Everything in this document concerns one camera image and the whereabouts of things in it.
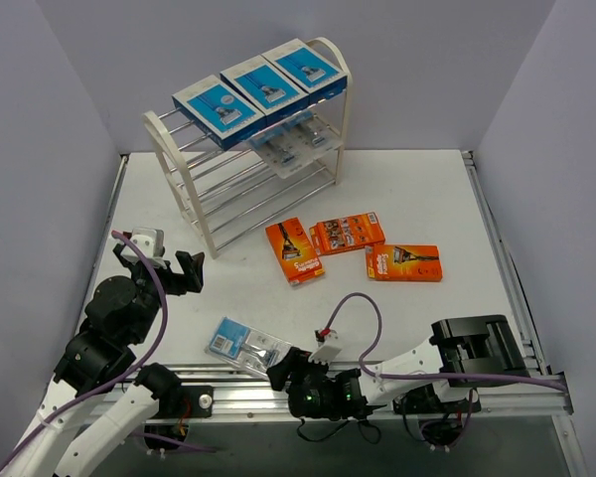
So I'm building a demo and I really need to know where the orange Gillette Fusion5 box centre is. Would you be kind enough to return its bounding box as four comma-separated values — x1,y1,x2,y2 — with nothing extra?
265,217,325,286

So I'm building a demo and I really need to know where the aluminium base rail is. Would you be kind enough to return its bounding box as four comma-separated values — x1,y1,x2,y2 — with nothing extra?
170,363,567,421

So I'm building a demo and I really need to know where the orange Gillette Fusion5 box right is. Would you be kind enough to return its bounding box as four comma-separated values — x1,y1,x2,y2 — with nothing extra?
365,243,443,282

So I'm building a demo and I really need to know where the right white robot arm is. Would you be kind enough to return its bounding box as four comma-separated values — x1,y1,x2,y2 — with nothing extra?
266,315,529,421

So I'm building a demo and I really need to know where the Gillette razor blister pack front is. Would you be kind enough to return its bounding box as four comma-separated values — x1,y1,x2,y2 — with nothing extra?
283,111,342,156

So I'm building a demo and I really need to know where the orange gillette fusion5 box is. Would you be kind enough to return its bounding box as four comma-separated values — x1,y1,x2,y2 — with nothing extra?
265,217,325,286
365,243,443,282

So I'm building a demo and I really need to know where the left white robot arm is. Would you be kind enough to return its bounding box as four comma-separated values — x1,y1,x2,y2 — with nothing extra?
0,243,205,476

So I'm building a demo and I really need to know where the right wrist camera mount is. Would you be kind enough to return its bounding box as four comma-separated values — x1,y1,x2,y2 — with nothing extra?
308,328,343,365

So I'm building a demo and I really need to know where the blue Harry's box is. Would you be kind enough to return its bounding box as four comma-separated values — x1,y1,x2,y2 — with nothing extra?
172,75,266,151
262,39,348,104
220,56,309,126

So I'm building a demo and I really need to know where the gillette razor blister pack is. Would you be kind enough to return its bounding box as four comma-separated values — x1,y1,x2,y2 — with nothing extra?
283,111,342,156
246,126,314,179

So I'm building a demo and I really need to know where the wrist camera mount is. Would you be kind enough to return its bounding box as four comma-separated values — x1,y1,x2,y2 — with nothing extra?
308,328,343,365
111,228,168,270

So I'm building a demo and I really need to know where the cream metal-rod shelf rack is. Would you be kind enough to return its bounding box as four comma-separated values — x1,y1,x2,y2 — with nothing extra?
143,37,353,257

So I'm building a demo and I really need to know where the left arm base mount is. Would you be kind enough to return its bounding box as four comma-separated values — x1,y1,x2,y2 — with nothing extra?
142,385,214,451

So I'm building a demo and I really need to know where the orange Gillette styler box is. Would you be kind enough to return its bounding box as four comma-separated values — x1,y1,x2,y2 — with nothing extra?
309,212,385,255

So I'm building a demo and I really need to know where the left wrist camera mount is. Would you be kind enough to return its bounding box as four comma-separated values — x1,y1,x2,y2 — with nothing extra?
111,228,168,270

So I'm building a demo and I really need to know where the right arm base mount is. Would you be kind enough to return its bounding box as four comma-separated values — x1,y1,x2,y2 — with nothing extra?
392,385,482,453

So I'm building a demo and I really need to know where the small blue cartridge pack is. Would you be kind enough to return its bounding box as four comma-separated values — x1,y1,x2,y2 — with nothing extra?
205,317,292,381

